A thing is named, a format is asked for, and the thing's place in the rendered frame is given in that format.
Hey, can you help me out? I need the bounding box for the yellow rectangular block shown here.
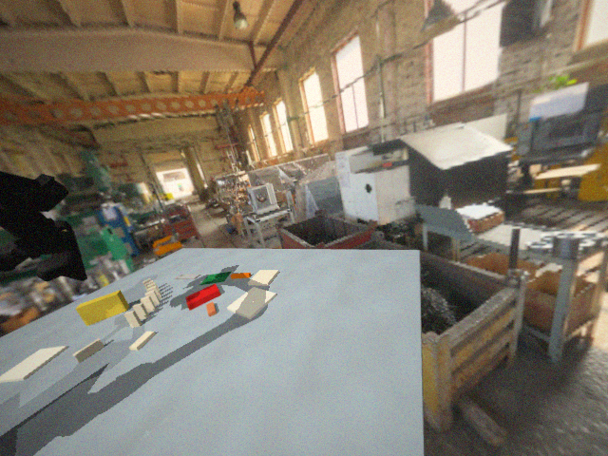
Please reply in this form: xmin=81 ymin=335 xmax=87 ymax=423
xmin=75 ymin=291 xmax=129 ymax=326

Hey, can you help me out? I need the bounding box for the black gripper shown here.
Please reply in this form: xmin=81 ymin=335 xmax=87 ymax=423
xmin=12 ymin=218 xmax=87 ymax=281

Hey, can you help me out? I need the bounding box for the red rectangular block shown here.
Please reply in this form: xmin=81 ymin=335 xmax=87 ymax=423
xmin=185 ymin=283 xmax=221 ymax=310

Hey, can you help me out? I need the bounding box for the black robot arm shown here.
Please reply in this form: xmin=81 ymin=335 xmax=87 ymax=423
xmin=0 ymin=171 xmax=68 ymax=272

